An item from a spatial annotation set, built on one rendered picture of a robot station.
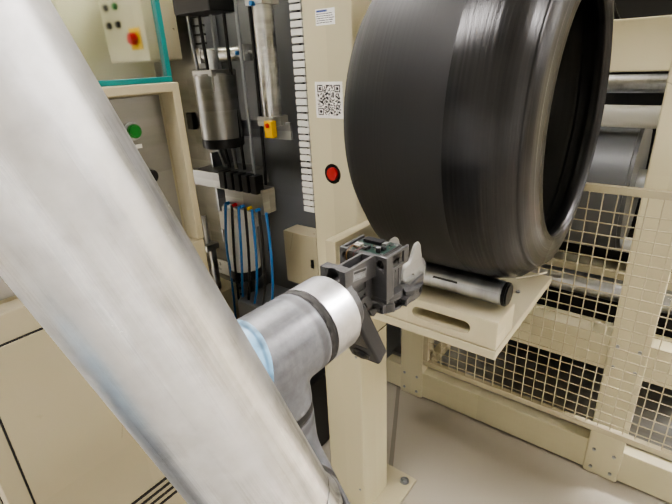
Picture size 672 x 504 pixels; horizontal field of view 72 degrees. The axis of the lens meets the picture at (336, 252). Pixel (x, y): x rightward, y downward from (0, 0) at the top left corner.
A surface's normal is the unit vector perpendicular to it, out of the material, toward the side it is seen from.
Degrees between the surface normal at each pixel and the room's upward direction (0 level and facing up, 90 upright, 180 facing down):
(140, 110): 90
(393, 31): 62
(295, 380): 86
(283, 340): 46
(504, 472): 0
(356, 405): 90
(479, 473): 0
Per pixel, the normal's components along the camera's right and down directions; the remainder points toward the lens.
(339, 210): -0.62, 0.33
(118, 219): 0.79, -0.03
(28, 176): 0.47, 0.22
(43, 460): 0.79, 0.21
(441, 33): -0.57, -0.11
